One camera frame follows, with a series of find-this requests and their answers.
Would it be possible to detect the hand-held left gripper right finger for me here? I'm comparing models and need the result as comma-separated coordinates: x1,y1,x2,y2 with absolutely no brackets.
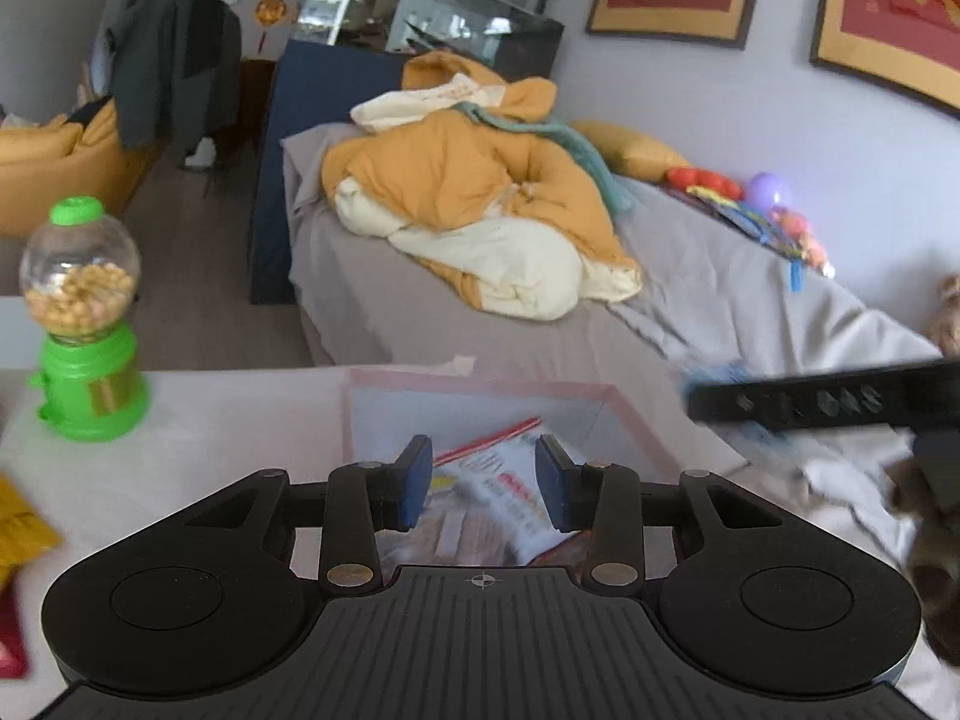
534,435,781,592

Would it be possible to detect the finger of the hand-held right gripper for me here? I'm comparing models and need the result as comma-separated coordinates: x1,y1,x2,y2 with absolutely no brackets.
686,358,960,434

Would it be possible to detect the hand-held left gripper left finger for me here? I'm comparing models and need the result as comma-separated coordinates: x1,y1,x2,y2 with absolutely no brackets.
184,433,434,592

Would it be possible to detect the white and red snack packet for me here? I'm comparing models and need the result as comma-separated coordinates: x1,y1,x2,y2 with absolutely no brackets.
431,418,601,567

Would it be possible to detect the pink box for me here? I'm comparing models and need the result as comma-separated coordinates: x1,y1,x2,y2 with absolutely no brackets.
341,382,747,571

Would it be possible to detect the brown plush toy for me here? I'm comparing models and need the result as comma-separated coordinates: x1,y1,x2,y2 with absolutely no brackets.
928,276,960,355

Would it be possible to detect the grey bed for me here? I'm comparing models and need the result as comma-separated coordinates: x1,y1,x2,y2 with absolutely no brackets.
281,124,942,391

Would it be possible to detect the colourful cloth book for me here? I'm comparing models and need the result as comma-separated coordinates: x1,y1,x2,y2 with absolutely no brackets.
690,187,833,293

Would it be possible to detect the purple ball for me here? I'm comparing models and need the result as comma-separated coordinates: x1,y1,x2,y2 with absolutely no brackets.
748,172,794,211

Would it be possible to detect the orange toy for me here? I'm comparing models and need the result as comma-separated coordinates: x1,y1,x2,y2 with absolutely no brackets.
667,167,743,200

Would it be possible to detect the orange and cream quilt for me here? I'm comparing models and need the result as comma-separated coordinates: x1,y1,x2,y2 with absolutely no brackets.
322,51,644,322

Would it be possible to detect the yellow pillow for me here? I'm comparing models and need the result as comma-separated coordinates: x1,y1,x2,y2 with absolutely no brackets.
570,120,691,182

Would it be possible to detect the teal cloth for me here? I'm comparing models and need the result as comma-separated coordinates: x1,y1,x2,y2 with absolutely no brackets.
450,100,635,215

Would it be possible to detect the green candy dispenser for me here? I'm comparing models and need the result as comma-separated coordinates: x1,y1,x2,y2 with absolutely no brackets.
19,196,151,442

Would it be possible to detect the dark blue cabinet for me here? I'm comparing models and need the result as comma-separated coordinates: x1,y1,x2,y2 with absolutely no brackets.
250,39,421,305

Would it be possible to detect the yellow snack packet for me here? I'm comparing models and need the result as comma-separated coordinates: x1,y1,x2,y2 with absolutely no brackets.
0,476,62,590

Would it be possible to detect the red chip packet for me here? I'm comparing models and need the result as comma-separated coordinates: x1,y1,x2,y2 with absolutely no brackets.
0,592,31,680

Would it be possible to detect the yellow sofa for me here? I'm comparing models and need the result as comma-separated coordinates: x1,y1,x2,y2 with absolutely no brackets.
0,97,162,237

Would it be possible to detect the glass display case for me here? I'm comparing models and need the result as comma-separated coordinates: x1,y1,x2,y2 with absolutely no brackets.
289,0,565,80

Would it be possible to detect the dark hanging coat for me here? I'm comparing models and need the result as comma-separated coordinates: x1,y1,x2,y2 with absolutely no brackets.
109,0,242,151

